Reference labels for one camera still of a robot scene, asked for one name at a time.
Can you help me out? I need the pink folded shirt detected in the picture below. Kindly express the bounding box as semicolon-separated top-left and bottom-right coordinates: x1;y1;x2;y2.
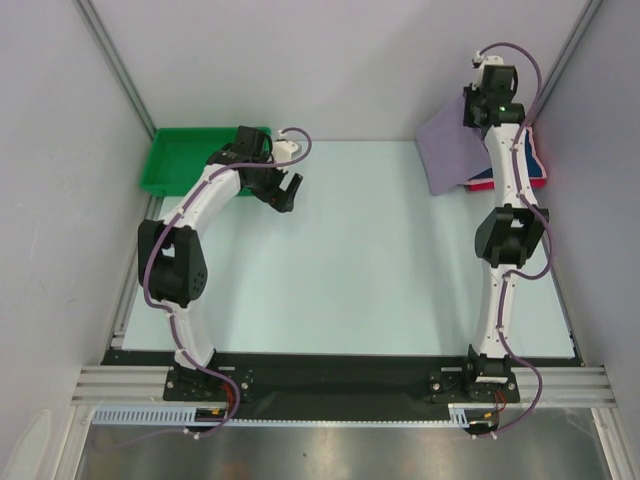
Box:
467;124;547;187

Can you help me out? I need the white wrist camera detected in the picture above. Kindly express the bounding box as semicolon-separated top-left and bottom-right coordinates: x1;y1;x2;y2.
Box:
472;51;504;90
272;130;301;164

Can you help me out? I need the aluminium corner post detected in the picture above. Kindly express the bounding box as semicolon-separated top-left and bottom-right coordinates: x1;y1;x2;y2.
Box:
530;0;606;123
72;0;157;140

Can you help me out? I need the light blue cable duct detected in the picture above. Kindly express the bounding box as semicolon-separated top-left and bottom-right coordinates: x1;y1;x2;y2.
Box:
92;403;501;427

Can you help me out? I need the green plastic tray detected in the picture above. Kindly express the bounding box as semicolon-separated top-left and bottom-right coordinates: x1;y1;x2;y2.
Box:
138;126;273;199

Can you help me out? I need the aluminium frame front rail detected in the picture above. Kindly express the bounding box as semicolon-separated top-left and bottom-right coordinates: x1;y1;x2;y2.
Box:
71;366;617;408

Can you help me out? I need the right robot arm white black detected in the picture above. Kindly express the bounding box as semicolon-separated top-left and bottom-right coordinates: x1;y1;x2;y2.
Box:
461;56;549;402

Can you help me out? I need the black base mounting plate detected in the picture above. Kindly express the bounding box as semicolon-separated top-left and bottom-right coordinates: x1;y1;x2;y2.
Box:
102;350;580;422

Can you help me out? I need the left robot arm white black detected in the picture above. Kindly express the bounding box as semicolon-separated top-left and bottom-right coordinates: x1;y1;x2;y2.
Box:
137;126;312;400

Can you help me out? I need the red folded shirt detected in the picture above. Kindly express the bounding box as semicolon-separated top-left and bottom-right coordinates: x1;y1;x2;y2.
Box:
462;122;547;193

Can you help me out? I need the left aluminium corner post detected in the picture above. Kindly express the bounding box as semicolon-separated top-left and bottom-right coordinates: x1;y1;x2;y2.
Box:
72;0;157;140

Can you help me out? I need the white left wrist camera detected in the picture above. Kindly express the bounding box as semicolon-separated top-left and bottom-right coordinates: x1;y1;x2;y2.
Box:
272;130;301;164

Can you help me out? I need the purple t shirt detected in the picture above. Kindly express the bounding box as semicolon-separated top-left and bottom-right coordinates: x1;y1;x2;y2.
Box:
415;95;491;196

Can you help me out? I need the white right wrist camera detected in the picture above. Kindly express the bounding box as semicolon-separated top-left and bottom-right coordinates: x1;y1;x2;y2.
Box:
472;51;504;90

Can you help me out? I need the right aluminium corner post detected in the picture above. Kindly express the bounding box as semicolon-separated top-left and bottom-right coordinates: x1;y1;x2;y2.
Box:
530;0;606;123

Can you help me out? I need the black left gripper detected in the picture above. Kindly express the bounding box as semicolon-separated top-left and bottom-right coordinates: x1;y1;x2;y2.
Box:
245;153;302;213

